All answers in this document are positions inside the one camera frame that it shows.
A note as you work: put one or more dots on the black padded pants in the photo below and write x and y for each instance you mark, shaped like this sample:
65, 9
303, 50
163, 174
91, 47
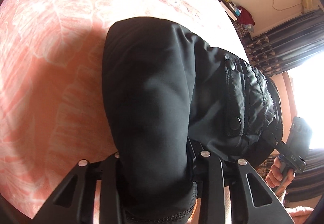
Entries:
163, 85

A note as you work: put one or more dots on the person's right hand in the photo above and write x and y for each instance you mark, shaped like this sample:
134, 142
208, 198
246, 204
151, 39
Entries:
275, 178

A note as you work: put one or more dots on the dark patterned curtain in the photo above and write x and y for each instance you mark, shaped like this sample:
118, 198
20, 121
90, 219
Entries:
286, 46

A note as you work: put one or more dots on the red cloth on nightstand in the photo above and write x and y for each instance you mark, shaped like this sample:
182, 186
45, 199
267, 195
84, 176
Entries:
245, 17

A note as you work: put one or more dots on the cluttered bedside table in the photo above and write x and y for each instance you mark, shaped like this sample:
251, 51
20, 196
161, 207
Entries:
233, 12

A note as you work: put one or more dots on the pink sweet dream bedspread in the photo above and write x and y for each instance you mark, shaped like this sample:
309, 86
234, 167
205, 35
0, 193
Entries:
52, 112

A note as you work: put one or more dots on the cream cable-knit sweater torso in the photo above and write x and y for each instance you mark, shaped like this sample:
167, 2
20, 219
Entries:
299, 214

